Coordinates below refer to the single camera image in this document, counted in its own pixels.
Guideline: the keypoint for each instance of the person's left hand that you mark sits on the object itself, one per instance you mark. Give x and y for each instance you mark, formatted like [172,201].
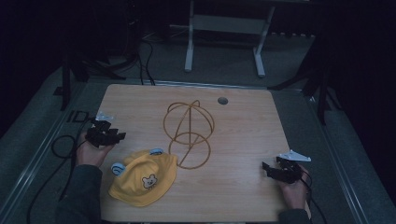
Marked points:
[90,154]

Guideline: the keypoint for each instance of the person's right hand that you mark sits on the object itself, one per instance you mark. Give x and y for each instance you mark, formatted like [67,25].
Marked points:
[294,194]

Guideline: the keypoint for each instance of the black tripod stand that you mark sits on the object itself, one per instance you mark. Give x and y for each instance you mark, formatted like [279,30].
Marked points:
[81,67]
[317,81]

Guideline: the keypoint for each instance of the yellow bear hat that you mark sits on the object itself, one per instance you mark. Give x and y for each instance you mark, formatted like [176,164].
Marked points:
[146,182]

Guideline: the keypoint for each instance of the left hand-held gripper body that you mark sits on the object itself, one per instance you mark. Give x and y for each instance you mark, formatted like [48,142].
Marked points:
[99,132]

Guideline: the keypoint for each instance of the white metal desk frame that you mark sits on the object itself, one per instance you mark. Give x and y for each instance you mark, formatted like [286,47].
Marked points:
[224,25]

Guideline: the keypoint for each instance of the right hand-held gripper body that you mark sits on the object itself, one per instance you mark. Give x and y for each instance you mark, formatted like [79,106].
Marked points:
[291,169]

